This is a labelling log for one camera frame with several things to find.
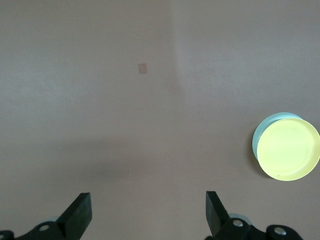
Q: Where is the yellow plastic plate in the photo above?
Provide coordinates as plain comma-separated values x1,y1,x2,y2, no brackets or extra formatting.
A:
256,117,320,182

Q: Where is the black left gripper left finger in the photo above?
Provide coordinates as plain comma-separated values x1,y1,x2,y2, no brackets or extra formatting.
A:
0,192,93,240

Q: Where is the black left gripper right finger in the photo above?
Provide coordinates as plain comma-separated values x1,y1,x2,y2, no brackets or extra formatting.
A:
204,191,305,240

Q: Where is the pale green plastic plate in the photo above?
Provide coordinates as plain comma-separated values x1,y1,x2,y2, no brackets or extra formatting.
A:
251,111,305,161

